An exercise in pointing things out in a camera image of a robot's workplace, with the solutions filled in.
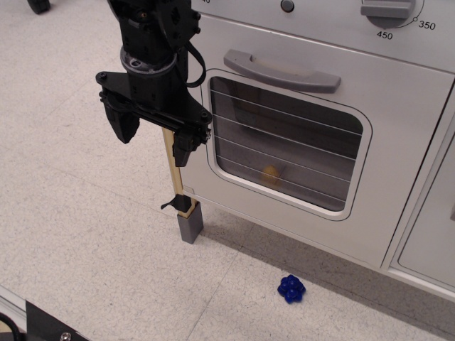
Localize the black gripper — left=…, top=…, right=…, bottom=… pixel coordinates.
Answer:
left=96, top=71, right=212, bottom=167

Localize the grey oven door handle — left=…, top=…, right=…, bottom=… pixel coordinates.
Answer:
left=223, top=50, right=341, bottom=94

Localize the white oven door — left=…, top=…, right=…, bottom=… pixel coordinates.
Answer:
left=181, top=15, right=454, bottom=267

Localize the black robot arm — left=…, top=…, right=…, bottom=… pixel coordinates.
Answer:
left=96, top=1, right=212, bottom=167

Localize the black tape strip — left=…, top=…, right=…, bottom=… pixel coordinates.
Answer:
left=161, top=194, right=192, bottom=212

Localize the grey leg foot cap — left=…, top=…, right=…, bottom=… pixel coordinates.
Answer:
left=177, top=203, right=203, bottom=244

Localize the yellow toy food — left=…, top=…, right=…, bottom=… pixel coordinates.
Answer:
left=259, top=165, right=281, bottom=188

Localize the black caster wheel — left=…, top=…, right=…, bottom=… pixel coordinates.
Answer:
left=27, top=0, right=50, bottom=15

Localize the white toy kitchen cabinet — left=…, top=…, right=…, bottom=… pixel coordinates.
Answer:
left=181, top=1, right=454, bottom=300

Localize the grey round button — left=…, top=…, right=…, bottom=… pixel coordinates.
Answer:
left=280, top=0, right=295, bottom=13

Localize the blue toy grape bunch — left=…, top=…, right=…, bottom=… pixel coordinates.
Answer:
left=277, top=274, right=306, bottom=304

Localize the grey temperature knob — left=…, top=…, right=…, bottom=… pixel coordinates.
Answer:
left=360, top=0, right=416, bottom=28

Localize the white cabinet side door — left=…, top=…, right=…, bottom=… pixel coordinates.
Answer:
left=380, top=106, right=455, bottom=289

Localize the wooden cabinet leg post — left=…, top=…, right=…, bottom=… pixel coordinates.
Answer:
left=162, top=128, right=198, bottom=218

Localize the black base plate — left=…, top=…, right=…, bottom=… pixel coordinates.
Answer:
left=26, top=301, right=88, bottom=341

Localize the black cable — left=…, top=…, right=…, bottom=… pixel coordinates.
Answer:
left=0, top=312, right=23, bottom=341

